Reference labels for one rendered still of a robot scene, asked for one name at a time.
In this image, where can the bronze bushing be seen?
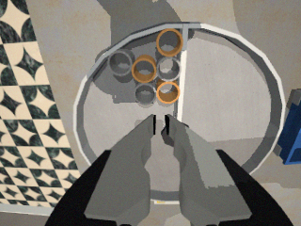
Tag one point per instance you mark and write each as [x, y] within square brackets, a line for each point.
[178, 47]
[142, 78]
[167, 98]

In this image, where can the grey metal sleeve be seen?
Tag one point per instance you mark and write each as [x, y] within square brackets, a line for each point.
[142, 98]
[168, 77]
[112, 65]

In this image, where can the blue plastic crate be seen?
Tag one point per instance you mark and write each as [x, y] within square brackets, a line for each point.
[290, 136]

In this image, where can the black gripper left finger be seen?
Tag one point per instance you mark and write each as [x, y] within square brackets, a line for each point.
[115, 189]

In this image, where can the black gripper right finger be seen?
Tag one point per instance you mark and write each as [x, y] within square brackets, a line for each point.
[214, 189]

